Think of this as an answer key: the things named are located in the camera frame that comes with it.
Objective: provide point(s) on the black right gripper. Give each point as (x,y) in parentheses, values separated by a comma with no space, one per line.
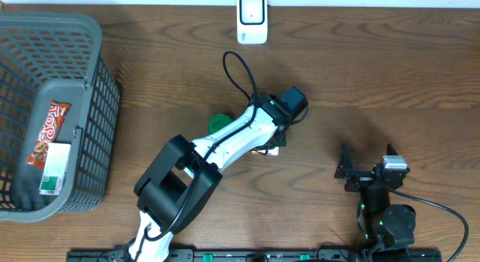
(346,170)

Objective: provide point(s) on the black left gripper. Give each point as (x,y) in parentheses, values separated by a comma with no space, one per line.
(282,139)

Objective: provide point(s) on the small orange snack packet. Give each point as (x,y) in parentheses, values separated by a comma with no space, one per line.
(274,151)

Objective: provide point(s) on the green lid jar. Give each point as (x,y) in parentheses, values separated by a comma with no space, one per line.
(218,122)

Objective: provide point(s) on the red chocolate bar wrapper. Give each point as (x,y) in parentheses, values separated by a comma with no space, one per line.
(48,133)

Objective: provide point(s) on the white green carton box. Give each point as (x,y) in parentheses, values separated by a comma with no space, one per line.
(55,168)

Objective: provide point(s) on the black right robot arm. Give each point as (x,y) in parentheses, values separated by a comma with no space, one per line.
(389,228)

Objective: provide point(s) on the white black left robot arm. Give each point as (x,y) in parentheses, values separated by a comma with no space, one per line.
(180,181)

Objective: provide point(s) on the white barcode scanner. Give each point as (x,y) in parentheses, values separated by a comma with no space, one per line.
(252,21)

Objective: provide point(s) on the grey plastic basket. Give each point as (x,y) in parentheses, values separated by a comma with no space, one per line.
(49,57)

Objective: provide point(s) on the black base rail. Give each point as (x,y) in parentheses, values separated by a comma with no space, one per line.
(329,254)

